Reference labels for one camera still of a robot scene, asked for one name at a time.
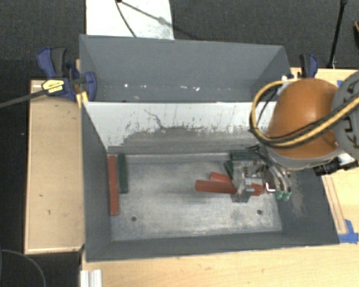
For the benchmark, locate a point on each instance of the pale wood board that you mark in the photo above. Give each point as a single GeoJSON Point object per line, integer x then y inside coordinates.
{"type": "Point", "coordinates": [54, 172]}

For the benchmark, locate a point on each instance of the red-brown flat block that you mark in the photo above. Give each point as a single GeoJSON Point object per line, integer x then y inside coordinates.
{"type": "Point", "coordinates": [113, 187]}
{"type": "Point", "coordinates": [219, 177]}
{"type": "Point", "coordinates": [211, 186]}

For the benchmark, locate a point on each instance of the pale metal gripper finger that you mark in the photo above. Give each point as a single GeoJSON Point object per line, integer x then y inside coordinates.
{"type": "Point", "coordinates": [239, 190]}
{"type": "Point", "coordinates": [249, 191]}

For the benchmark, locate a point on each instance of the dark green flat block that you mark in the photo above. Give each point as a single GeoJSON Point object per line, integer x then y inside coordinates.
{"type": "Point", "coordinates": [123, 173]}
{"type": "Point", "coordinates": [228, 169]}
{"type": "Point", "coordinates": [240, 155]}

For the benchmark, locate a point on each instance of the black cylinder on white bracket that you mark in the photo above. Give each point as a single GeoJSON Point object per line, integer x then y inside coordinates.
{"type": "Point", "coordinates": [332, 166]}

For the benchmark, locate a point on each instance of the grey metal bin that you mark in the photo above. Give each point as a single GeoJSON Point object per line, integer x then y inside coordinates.
{"type": "Point", "coordinates": [179, 208]}

